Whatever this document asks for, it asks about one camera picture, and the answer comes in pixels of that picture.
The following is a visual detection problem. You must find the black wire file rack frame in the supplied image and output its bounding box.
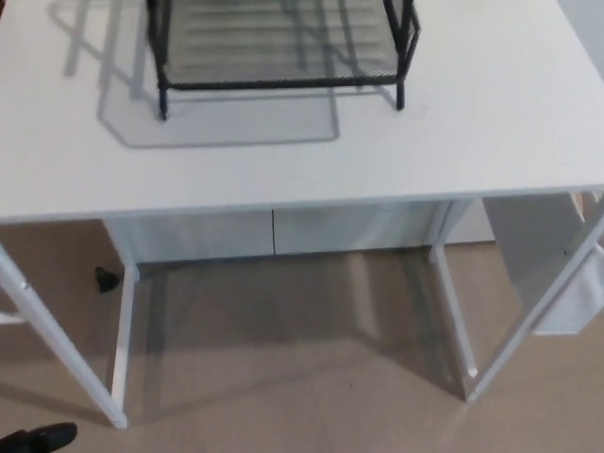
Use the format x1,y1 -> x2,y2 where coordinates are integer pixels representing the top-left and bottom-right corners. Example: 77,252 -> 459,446
145,0 -> 422,123

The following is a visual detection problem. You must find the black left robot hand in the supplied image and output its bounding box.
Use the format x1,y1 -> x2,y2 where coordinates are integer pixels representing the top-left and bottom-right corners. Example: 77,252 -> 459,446
0,422 -> 79,453

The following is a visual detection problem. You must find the white cabinet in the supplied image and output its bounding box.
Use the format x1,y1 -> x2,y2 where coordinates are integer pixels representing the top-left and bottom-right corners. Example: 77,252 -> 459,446
101,197 -> 495,265

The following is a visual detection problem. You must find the black mesh file tray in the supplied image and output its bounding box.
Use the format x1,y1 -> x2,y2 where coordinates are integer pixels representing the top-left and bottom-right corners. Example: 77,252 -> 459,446
153,0 -> 407,93

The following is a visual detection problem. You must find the small black floor object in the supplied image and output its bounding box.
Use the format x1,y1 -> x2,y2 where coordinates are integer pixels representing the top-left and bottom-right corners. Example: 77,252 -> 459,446
93,266 -> 119,294

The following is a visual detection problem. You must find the white desk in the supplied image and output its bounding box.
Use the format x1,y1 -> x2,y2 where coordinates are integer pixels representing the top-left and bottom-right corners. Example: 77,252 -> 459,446
0,0 -> 604,430

